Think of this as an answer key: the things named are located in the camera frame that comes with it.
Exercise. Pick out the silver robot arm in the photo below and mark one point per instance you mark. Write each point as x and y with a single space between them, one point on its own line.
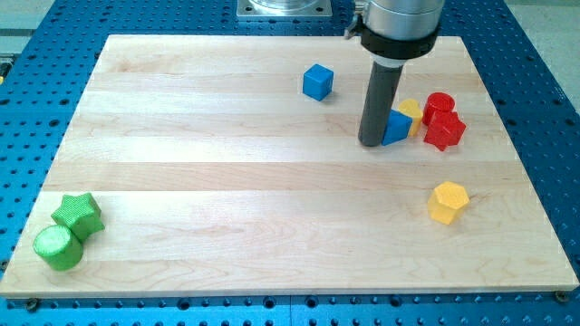
395 31

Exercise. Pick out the blue cube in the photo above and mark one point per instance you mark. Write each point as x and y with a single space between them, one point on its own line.
318 82

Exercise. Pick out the light wooden board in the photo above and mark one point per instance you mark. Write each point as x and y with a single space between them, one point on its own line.
216 175

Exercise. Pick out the blue triangular prism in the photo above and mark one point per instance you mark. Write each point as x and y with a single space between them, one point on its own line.
397 128

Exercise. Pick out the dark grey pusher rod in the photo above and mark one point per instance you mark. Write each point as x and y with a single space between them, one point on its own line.
382 87

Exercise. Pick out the yellow heart block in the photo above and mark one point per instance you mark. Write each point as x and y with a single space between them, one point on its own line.
411 108

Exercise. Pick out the red cylinder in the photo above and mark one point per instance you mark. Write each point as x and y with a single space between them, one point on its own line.
437 101

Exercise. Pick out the red star block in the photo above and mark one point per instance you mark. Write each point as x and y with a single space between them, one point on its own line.
445 129

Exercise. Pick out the yellow hexagon block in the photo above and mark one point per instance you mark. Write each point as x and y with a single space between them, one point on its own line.
447 202

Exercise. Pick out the green star block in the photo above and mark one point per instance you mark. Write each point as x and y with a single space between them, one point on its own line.
81 214

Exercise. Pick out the green cylinder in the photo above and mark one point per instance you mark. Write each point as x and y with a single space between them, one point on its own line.
58 247

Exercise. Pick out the blue perforated table plate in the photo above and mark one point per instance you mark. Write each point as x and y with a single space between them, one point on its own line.
526 53

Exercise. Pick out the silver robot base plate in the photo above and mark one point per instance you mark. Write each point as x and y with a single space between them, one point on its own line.
284 8

